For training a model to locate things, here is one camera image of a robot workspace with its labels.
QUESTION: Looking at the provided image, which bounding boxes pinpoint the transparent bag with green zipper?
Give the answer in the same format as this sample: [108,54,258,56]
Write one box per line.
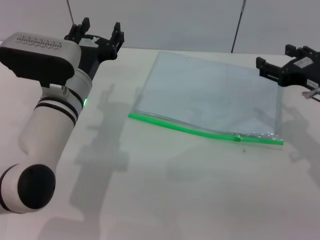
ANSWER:
[128,50,285,148]

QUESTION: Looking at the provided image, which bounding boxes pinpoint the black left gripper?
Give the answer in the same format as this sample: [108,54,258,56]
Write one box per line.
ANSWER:
[64,17,125,79]

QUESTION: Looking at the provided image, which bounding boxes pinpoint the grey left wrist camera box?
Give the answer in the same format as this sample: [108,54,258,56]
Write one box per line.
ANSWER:
[0,31,82,88]

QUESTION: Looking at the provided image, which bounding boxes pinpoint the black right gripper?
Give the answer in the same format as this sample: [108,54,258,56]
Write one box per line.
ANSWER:
[255,44,320,88]

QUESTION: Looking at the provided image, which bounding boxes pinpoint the silver cable connector plug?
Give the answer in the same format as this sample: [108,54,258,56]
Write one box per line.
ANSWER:
[301,87,320,103]

